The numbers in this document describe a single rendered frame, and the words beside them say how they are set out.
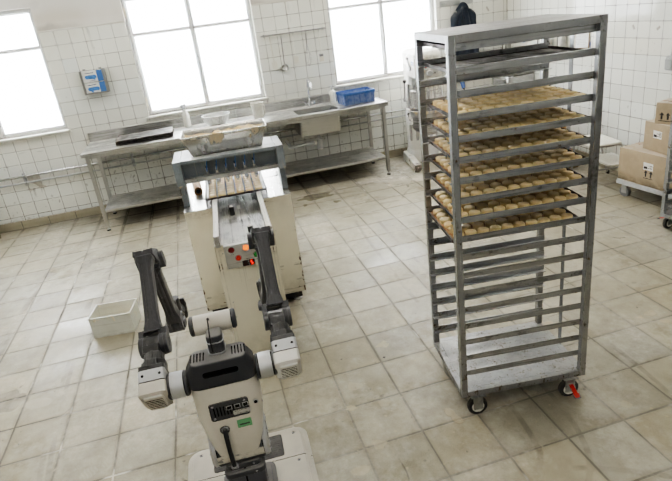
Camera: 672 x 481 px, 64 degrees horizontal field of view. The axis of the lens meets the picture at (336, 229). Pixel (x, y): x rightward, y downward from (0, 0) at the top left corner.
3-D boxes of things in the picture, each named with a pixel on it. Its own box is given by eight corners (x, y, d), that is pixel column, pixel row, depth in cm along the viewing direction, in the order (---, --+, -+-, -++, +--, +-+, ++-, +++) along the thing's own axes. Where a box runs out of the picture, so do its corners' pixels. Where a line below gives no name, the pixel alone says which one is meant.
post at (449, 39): (462, 398, 267) (447, 35, 203) (460, 394, 270) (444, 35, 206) (468, 397, 267) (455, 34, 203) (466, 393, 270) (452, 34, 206)
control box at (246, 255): (227, 267, 304) (222, 244, 299) (270, 258, 308) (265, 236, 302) (228, 270, 301) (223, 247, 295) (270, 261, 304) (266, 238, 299)
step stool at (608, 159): (634, 184, 533) (639, 139, 516) (591, 191, 530) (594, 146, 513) (608, 172, 574) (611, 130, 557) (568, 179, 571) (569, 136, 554)
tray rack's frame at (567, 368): (463, 413, 269) (448, 36, 201) (433, 354, 316) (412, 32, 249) (586, 389, 274) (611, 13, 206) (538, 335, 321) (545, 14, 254)
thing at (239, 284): (236, 315, 393) (210, 199, 359) (282, 305, 398) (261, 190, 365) (241, 372, 329) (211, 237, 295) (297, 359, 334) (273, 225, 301)
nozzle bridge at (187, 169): (185, 198, 387) (174, 152, 375) (284, 180, 399) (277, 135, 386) (183, 213, 357) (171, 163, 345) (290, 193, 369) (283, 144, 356)
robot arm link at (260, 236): (245, 219, 214) (270, 215, 216) (247, 234, 227) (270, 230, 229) (265, 328, 196) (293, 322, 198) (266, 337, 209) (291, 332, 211)
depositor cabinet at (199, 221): (209, 252, 506) (189, 166, 474) (285, 237, 517) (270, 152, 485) (210, 321, 389) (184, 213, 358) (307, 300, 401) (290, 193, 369)
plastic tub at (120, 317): (142, 316, 409) (136, 297, 403) (136, 332, 388) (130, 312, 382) (102, 323, 407) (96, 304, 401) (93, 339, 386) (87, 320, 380)
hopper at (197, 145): (186, 150, 374) (181, 131, 369) (266, 137, 383) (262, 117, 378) (184, 160, 348) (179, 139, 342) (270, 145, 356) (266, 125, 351)
